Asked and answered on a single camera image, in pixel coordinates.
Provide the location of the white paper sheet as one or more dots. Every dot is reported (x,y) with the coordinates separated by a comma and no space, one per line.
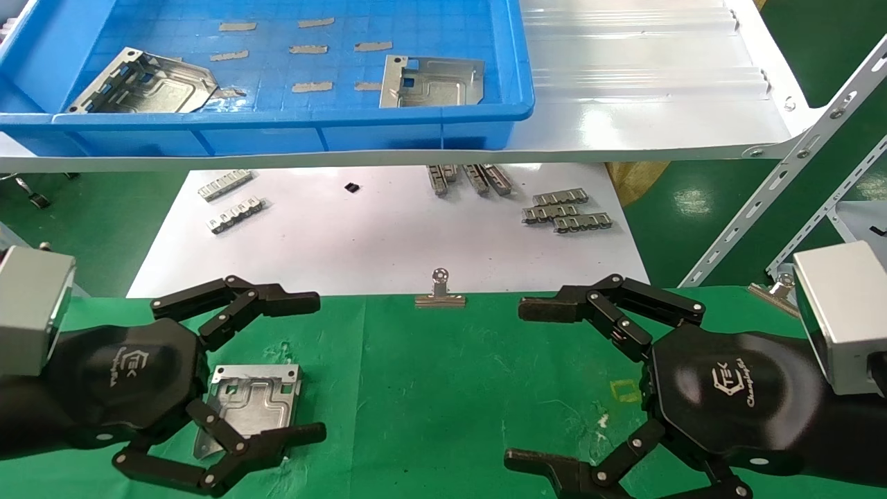
(346,242)

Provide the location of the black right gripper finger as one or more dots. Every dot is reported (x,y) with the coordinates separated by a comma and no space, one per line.
(603,305)
(624,478)

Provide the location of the small toothed metal part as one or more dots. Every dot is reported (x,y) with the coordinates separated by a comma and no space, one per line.
(436,180)
(499,180)
(582,222)
(560,197)
(450,173)
(237,215)
(476,179)
(549,213)
(225,185)

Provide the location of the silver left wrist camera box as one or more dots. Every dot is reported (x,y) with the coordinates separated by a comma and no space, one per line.
(31,305)

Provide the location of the green table cloth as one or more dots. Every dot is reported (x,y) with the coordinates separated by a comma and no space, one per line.
(416,416)

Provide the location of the grey tape strip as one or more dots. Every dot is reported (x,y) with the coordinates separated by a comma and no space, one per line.
(308,49)
(229,55)
(367,86)
(237,27)
(232,91)
(316,23)
(312,86)
(373,46)

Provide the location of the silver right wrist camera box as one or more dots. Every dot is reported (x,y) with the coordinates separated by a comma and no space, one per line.
(845,312)

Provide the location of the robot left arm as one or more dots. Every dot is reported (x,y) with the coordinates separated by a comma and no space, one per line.
(28,416)

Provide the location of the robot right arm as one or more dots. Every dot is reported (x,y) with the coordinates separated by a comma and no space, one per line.
(859,443)

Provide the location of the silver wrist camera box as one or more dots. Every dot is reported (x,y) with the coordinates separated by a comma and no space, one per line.
(31,305)
(845,312)

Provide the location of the slotted grey metal plate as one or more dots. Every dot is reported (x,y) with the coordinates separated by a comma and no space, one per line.
(152,86)

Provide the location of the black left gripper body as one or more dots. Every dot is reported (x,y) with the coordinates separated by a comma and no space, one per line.
(125,374)

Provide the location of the blue plastic bin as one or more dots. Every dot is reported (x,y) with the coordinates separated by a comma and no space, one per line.
(277,128)

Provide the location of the grey stamped metal plate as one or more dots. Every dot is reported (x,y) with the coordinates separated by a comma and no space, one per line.
(256,402)
(436,83)

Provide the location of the white shelf board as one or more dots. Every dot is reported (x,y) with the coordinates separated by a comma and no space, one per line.
(624,104)

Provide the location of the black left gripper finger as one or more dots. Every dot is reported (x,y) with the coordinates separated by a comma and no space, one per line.
(277,303)
(263,447)

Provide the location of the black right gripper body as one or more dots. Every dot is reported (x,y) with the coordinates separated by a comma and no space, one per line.
(734,395)

